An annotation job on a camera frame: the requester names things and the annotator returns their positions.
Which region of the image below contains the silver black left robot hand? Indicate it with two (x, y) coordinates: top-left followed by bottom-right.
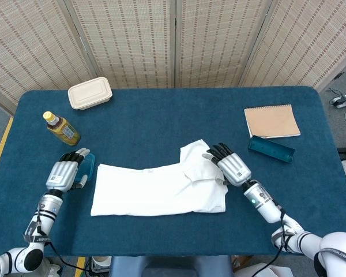
(45, 147), (91, 193)

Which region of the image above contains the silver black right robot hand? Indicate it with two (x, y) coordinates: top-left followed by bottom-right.
(202, 143), (252, 186)

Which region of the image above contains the white t-shirt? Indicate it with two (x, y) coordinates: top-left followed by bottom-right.
(90, 138), (228, 217)

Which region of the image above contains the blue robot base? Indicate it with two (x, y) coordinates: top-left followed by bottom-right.
(108, 255), (233, 277)

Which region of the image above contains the blue transparent plastic lid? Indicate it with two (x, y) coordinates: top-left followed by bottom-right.
(74, 152), (96, 185)

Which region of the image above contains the teal pencil case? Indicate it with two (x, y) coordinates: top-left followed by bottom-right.
(247, 136), (295, 164)

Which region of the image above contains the yellow corn tea bottle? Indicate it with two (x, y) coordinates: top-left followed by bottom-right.
(42, 111), (81, 147)

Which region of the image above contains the brown spiral notebook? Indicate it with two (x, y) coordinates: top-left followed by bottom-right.
(244, 104), (302, 139)

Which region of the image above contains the beige lidded food container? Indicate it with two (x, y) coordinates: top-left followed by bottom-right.
(67, 77), (113, 111)

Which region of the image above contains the woven folding screen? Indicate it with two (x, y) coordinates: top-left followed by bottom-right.
(0, 0), (346, 115)

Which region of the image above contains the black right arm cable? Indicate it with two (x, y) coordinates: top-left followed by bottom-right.
(262, 201), (289, 269)

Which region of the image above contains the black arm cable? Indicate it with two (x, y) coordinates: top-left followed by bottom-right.
(262, 201), (289, 269)
(36, 210), (93, 274)

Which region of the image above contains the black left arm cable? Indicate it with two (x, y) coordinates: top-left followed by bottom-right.
(36, 210), (93, 274)

